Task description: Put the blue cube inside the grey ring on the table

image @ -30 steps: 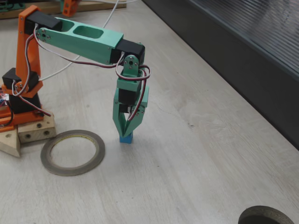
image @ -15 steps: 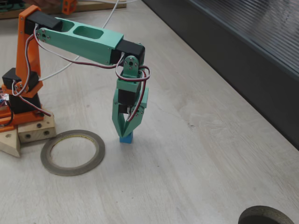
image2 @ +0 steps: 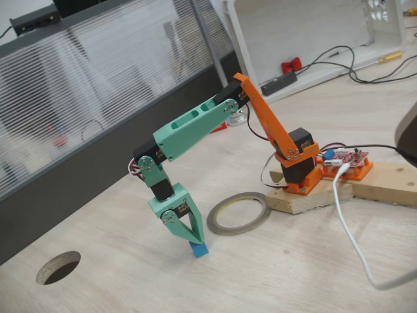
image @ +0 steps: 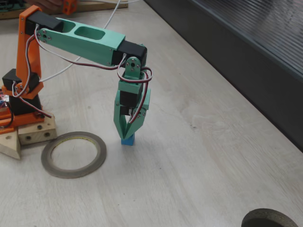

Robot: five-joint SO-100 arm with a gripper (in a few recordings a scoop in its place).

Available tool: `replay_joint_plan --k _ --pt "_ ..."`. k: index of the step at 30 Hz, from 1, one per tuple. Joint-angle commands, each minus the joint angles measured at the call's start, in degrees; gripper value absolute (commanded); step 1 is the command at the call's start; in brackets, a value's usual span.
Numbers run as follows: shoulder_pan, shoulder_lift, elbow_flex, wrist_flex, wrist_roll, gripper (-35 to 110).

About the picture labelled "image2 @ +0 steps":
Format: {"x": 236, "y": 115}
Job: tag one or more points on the black monitor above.
{"x": 75, "y": 6}

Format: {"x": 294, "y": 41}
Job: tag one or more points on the grey translucent desk partition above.
{"x": 65, "y": 195}

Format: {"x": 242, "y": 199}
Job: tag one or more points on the red controller board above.
{"x": 352, "y": 158}

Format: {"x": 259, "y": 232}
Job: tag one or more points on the small red box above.
{"x": 220, "y": 129}

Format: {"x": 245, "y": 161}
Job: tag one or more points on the green gripper with servo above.
{"x": 169, "y": 206}

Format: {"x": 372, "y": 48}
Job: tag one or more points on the black power strip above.
{"x": 278, "y": 84}

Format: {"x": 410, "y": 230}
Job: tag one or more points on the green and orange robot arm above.
{"x": 195, "y": 130}

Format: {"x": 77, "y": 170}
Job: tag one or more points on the white plastic crate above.
{"x": 309, "y": 32}

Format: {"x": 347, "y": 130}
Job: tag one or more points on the wooden base block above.
{"x": 309, "y": 202}

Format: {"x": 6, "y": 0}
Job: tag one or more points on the black device box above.
{"x": 36, "y": 18}

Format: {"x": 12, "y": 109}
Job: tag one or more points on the orange controller board holder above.
{"x": 361, "y": 172}

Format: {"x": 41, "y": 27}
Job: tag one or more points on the long wooden plank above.
{"x": 384, "y": 186}

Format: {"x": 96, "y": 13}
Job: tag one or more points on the blue cube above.
{"x": 199, "y": 250}

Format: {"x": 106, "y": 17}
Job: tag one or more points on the red clamp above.
{"x": 288, "y": 66}

